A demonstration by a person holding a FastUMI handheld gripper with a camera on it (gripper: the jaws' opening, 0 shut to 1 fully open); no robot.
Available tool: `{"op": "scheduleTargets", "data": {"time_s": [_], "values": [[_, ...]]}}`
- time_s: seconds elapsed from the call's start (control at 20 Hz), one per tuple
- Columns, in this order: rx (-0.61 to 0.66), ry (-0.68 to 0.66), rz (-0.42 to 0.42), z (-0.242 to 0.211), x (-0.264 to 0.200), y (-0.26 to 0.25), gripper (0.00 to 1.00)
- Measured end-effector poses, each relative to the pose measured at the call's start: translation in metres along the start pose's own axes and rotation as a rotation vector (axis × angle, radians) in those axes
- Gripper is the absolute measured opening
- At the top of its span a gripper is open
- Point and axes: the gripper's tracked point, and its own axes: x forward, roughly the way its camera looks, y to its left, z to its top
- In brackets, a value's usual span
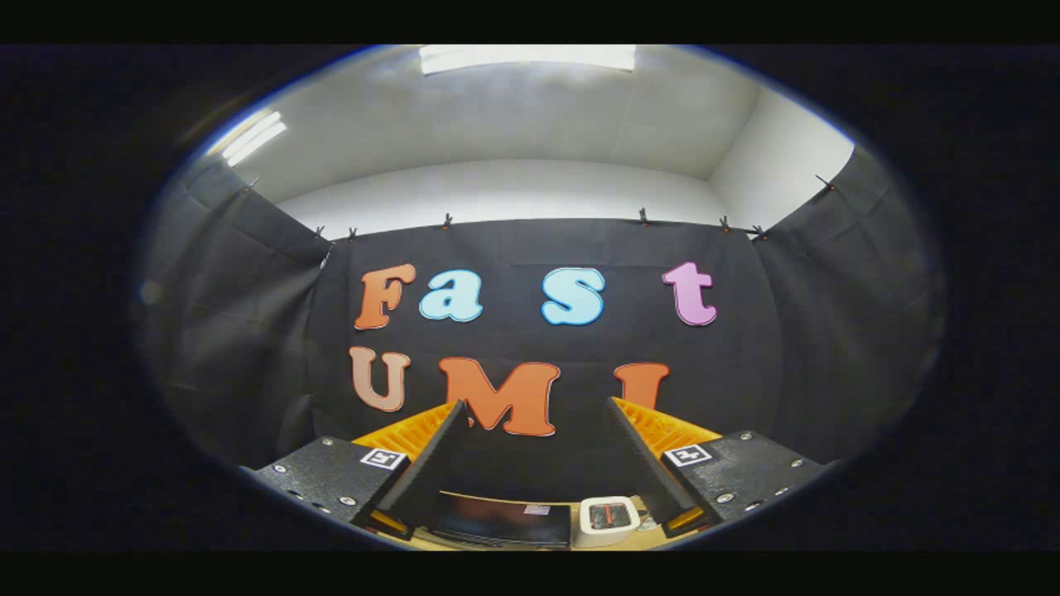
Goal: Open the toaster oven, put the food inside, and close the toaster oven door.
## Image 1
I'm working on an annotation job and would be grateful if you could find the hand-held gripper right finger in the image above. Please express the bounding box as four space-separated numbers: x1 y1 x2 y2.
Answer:
607 397 837 535

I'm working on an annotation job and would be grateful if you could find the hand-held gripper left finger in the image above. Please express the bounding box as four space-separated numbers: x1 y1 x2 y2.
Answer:
240 400 470 539

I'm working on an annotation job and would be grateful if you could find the black toaster oven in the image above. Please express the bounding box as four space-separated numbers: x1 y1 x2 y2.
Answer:
422 490 574 549

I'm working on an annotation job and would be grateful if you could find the white pop-up toaster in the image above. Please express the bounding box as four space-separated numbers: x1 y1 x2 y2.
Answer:
577 495 642 549

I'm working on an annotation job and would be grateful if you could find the row of black cloth clips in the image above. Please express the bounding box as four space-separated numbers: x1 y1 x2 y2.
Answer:
240 172 837 245

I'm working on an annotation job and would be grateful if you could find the narrow ceiling light strip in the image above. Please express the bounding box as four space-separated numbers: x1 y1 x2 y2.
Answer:
217 110 288 168

